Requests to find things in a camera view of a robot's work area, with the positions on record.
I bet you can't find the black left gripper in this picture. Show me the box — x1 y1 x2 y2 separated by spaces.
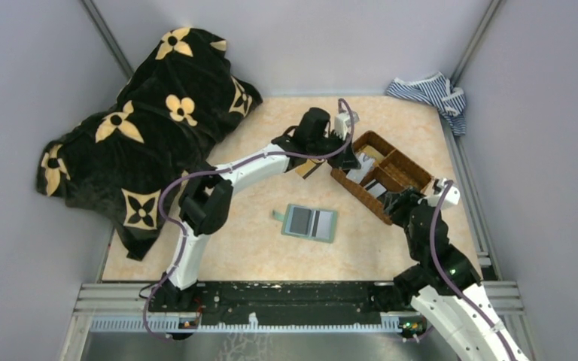
309 129 361 171

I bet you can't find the woven wicker divided basket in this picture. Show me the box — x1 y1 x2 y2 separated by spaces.
330 131 434 225

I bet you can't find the green card holder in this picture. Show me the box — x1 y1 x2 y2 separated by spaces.
271 204 338 244

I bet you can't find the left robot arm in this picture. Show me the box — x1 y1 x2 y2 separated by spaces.
159 99 360 311

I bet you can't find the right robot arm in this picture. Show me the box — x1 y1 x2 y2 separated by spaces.
373 180 527 360

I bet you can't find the silver card in basket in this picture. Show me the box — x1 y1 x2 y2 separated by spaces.
346 153 376 184

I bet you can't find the white card with black stripe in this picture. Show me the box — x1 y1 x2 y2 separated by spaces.
364 180 388 199

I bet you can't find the gold card on table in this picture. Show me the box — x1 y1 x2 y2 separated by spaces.
295 159 325 179

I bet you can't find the grey card in holder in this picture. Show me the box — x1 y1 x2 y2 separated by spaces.
288 207 312 235

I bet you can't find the blue striped cloth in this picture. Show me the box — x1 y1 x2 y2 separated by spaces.
385 72 467 137

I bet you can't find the black floral blanket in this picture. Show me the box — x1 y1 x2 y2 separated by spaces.
35 27 263 261

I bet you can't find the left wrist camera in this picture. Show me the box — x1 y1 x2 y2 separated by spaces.
333 111 359 141

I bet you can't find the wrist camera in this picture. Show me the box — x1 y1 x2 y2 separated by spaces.
333 111 359 141
424 177 461 211

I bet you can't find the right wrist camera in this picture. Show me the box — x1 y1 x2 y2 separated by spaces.
424 177 461 211

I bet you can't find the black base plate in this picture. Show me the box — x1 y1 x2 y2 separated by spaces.
148 280 445 329

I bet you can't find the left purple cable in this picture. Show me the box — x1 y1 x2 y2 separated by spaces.
141 98 356 342

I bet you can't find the aluminium frame rail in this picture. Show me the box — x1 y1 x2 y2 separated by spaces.
59 281 544 361

